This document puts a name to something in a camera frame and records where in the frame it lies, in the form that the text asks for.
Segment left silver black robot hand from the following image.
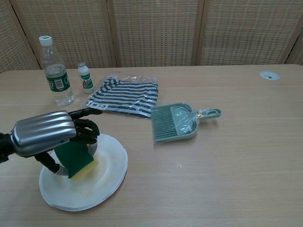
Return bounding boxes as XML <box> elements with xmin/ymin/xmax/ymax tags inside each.
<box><xmin>10</xmin><ymin>108</ymin><xmax>104</xmax><ymax>177</ymax></box>

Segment green yellow sponge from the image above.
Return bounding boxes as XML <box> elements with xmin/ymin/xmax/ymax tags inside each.
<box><xmin>53</xmin><ymin>139</ymin><xmax>100</xmax><ymax>182</ymax></box>

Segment white round plate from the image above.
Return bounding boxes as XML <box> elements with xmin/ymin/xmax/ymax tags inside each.
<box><xmin>39</xmin><ymin>133</ymin><xmax>129</xmax><ymax>206</ymax></box>

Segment clear green-label water bottle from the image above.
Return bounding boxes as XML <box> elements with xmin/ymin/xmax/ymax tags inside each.
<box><xmin>39</xmin><ymin>35</ymin><xmax>75</xmax><ymax>106</ymax></box>

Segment small white drink bottle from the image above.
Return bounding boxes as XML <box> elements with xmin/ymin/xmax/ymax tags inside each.
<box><xmin>78</xmin><ymin>62</ymin><xmax>95</xmax><ymax>94</ymax></box>

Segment striped shirt in plastic bag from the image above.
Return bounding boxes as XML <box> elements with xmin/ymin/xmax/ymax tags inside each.
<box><xmin>84</xmin><ymin>75</ymin><xmax>160</xmax><ymax>119</ymax></box>

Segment green dustpan and brush set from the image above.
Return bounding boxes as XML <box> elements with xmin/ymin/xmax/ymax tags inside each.
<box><xmin>150</xmin><ymin>102</ymin><xmax>223</xmax><ymax>144</ymax></box>

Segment woven bamboo folding screen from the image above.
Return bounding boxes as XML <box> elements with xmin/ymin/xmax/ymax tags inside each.
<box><xmin>0</xmin><ymin>0</ymin><xmax>303</xmax><ymax>74</ymax></box>

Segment white round cable grommet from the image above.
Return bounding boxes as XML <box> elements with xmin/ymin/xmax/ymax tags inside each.
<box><xmin>259</xmin><ymin>70</ymin><xmax>281</xmax><ymax>82</ymax></box>

